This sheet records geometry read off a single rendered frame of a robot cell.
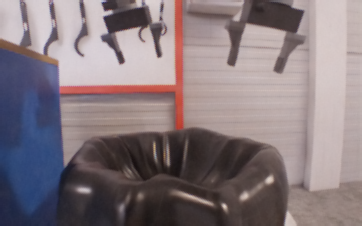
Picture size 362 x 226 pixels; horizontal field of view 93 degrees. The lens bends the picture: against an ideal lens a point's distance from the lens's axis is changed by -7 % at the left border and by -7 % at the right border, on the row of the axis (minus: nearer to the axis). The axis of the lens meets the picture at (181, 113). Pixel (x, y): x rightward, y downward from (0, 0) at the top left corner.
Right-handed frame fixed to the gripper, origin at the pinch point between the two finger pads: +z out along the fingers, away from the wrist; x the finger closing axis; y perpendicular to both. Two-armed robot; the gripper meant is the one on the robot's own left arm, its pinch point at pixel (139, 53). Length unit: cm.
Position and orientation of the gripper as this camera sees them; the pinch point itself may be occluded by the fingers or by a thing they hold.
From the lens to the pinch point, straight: 63.9
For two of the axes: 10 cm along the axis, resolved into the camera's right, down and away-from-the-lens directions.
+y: 0.9, -5.9, 8.0
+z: 1.9, 8.0, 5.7
